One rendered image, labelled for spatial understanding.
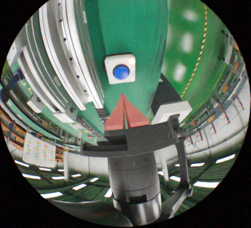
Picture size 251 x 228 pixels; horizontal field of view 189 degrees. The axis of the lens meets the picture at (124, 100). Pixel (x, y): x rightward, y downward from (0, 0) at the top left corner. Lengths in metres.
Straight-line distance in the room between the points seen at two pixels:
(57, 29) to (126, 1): 0.20
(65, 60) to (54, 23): 0.12
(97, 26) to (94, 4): 0.08
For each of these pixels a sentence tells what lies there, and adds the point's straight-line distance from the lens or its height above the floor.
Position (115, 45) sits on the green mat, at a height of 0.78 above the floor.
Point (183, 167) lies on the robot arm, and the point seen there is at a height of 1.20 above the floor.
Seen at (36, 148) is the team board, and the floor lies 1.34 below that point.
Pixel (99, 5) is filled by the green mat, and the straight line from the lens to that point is 0.28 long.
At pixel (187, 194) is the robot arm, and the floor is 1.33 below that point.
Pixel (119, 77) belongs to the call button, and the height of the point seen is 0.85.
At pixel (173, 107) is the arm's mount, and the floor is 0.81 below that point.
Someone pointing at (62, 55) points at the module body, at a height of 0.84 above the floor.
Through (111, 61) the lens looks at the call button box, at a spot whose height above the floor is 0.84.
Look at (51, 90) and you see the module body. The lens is 0.35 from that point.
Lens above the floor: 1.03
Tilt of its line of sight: 40 degrees down
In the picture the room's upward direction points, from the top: 172 degrees clockwise
